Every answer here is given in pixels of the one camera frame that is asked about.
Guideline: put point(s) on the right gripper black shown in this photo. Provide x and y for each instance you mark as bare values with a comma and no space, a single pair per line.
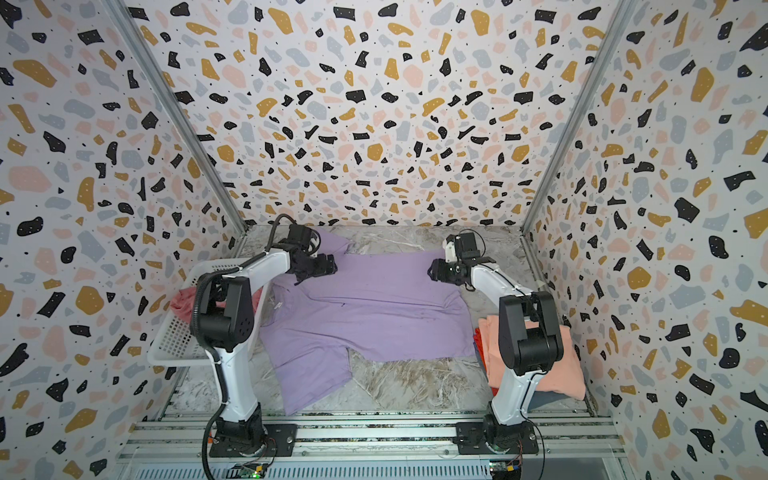
440,271

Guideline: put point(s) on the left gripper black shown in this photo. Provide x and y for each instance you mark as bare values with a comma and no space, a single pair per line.
320,265

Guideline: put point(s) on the lilac purple t-shirt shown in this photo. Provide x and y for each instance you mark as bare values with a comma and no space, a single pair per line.
382,306

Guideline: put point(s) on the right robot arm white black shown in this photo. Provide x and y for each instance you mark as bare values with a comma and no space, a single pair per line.
529,341

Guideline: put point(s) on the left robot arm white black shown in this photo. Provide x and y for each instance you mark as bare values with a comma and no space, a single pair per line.
223,321

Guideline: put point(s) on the pink red t-shirt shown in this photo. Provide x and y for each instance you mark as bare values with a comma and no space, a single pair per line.
182,304

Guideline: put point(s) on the folded salmon pink t-shirt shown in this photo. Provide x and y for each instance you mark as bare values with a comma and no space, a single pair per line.
495,366

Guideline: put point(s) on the right green circuit board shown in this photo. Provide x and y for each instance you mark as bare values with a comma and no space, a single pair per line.
506,469

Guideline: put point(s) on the green circuit board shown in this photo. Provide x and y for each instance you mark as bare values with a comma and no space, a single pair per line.
250,471
506,469

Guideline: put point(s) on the left green circuit board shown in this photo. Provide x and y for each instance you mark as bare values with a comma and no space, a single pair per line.
250,471

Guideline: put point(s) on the white perforated vent strip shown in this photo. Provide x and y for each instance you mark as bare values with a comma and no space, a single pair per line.
372,470

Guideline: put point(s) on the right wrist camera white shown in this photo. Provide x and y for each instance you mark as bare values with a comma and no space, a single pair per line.
452,248

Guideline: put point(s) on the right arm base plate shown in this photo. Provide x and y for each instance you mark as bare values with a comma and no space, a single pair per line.
479,438

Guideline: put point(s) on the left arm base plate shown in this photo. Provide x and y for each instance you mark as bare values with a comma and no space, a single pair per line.
273,440

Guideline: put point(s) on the aluminium mounting rail frame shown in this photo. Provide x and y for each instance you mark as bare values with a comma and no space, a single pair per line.
575,445

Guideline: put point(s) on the left corner aluminium post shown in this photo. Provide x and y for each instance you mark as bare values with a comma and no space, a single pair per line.
156,48

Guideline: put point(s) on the corner aluminium post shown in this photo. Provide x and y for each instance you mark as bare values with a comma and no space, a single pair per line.
156,48
616,27

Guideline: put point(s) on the right corner aluminium post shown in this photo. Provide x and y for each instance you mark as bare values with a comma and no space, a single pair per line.
616,27

